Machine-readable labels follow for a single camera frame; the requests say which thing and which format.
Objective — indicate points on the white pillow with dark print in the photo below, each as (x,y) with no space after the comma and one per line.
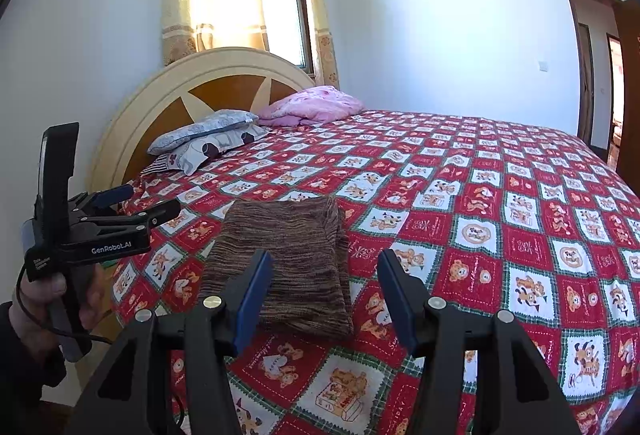
(220,147)

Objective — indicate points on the window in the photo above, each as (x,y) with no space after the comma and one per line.
(282,5)

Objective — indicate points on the brown knitted sweater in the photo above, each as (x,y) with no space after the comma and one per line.
(290,260)

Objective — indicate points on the narrow yellow curtain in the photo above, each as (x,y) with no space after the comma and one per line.
(317,15)

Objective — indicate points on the grey floral pillow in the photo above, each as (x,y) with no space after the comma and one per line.
(200,127)

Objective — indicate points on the red checkered bed sheet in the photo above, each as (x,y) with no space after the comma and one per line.
(475,225)

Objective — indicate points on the pink folded quilt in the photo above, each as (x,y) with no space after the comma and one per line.
(315,105)

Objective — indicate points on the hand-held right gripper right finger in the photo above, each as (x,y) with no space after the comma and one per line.
(397,300)

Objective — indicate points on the brown wooden door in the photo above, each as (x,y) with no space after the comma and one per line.
(631,80)

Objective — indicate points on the striped pillow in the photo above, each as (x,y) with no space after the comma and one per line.
(160,164)

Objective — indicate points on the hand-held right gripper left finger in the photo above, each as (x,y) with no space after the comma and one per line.
(252,300)

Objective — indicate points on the cream and wood headboard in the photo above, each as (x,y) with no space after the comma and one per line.
(175,90)

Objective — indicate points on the brown door frame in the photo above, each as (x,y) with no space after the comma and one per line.
(572,65)

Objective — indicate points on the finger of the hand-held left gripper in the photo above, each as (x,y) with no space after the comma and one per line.
(150,215)
(115,196)

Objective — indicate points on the person's left hand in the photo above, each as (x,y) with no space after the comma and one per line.
(42,295)

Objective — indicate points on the person's left forearm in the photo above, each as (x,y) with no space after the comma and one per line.
(25,365)

